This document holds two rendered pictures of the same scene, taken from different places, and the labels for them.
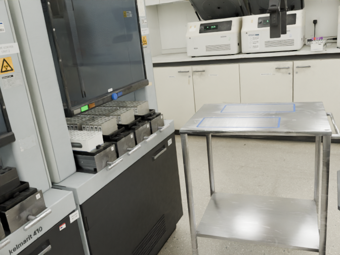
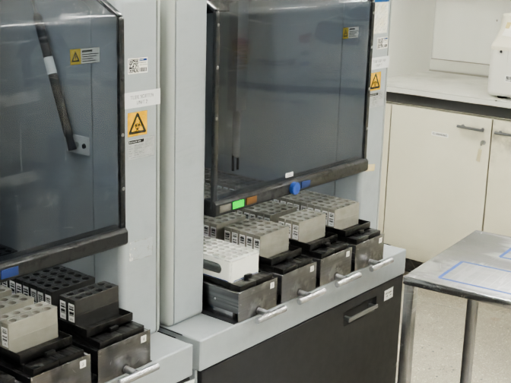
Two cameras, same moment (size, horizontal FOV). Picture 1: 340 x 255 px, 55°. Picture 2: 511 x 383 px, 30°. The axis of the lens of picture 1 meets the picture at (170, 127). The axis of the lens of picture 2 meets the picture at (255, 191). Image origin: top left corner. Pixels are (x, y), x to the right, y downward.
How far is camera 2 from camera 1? 0.78 m
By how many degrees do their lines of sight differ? 11
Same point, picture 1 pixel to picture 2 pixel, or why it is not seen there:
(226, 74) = not seen: outside the picture
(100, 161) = (246, 304)
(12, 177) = (110, 300)
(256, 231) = not seen: outside the picture
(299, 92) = not seen: outside the picture
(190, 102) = (474, 205)
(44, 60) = (192, 118)
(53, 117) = (185, 213)
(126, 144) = (299, 283)
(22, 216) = (117, 363)
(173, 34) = (468, 26)
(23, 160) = (128, 275)
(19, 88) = (147, 160)
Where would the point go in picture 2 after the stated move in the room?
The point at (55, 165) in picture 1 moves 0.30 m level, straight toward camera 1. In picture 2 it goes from (172, 294) to (186, 353)
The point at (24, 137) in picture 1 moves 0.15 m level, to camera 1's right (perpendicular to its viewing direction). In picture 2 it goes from (138, 239) to (211, 246)
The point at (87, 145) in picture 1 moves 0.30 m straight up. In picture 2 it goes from (230, 271) to (233, 137)
